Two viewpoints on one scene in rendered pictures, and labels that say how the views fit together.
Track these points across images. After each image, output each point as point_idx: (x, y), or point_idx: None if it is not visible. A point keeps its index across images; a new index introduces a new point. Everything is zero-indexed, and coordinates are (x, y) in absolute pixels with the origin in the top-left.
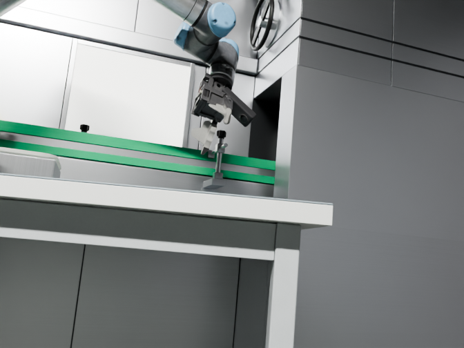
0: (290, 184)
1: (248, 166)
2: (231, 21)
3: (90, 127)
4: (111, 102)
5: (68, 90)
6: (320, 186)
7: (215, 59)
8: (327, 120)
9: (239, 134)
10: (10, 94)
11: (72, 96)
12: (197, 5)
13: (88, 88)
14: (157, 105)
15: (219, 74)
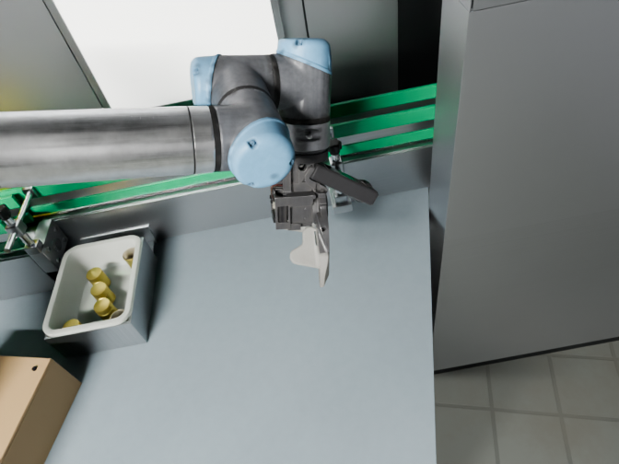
0: (450, 204)
1: (391, 127)
2: (284, 166)
3: (145, 98)
4: (152, 52)
5: (82, 60)
6: (501, 191)
7: (285, 112)
8: (531, 97)
9: (379, 15)
10: (14, 96)
11: (92, 64)
12: (202, 164)
13: (105, 42)
14: (222, 28)
15: (297, 156)
